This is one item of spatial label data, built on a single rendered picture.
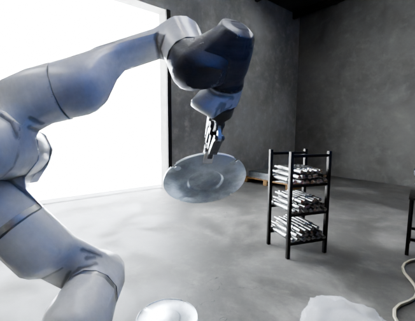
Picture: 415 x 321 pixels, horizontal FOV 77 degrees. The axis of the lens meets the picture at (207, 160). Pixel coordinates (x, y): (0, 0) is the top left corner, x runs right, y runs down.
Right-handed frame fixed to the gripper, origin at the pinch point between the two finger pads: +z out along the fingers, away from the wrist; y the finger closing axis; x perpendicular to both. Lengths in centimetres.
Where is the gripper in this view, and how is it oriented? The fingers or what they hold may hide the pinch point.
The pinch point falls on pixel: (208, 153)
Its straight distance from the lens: 80.4
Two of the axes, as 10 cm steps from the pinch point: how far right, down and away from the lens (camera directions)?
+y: -1.4, -7.8, 6.2
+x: -9.8, 0.1, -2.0
